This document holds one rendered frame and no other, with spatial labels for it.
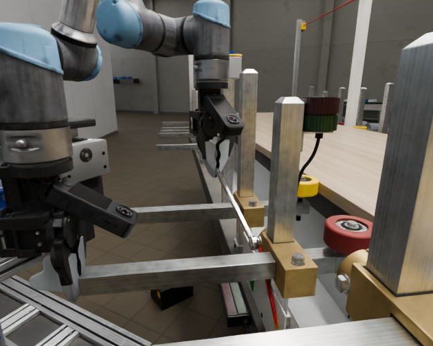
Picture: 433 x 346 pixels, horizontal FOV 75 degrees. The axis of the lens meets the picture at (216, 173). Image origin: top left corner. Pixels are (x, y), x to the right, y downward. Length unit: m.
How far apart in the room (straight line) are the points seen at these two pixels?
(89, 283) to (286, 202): 0.32
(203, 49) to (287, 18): 12.68
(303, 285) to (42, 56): 0.44
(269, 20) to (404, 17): 4.78
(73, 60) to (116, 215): 0.60
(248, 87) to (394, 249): 0.50
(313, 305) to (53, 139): 0.65
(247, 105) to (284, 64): 12.36
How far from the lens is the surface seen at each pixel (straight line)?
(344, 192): 0.68
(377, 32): 12.71
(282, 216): 0.47
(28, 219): 0.42
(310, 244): 0.88
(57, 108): 0.39
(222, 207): 0.68
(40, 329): 1.46
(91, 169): 0.77
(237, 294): 0.65
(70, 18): 0.92
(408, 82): 0.23
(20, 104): 0.38
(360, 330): 0.23
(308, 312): 0.76
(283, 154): 0.44
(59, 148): 0.39
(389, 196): 0.24
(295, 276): 0.44
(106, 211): 0.40
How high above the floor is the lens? 1.11
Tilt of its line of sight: 16 degrees down
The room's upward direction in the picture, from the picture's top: straight up
